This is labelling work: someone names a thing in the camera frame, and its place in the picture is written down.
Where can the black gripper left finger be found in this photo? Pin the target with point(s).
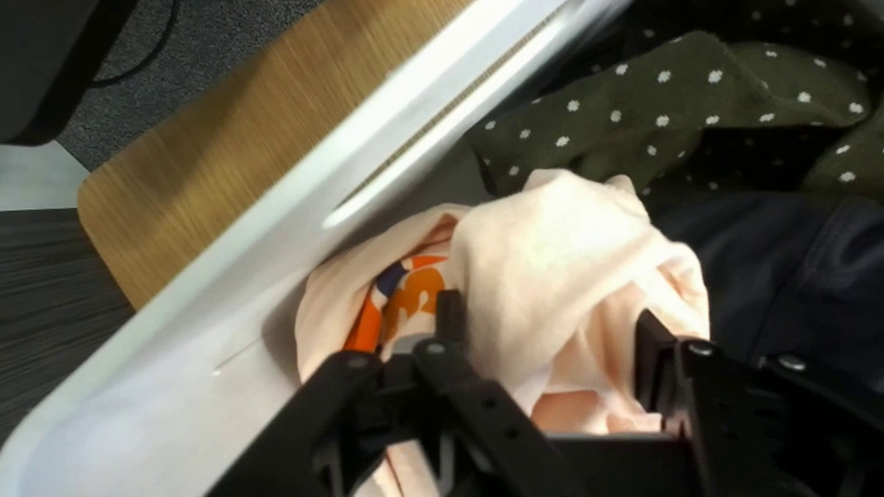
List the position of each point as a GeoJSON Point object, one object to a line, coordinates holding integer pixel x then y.
{"type": "Point", "coordinates": [330, 437]}

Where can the black clothing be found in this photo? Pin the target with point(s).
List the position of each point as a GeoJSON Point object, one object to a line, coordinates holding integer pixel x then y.
{"type": "Point", "coordinates": [790, 275]}

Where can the white plastic box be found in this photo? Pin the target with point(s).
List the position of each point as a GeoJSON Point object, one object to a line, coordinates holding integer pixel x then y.
{"type": "Point", "coordinates": [192, 380]}

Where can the green polka dot cloth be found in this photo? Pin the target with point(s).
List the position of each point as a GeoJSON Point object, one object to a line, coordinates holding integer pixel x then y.
{"type": "Point", "coordinates": [700, 110]}

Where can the peach clothing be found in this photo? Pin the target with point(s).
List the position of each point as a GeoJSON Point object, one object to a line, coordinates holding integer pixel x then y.
{"type": "Point", "coordinates": [554, 281]}

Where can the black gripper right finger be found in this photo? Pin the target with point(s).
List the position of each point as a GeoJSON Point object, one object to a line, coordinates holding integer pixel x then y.
{"type": "Point", "coordinates": [782, 427]}

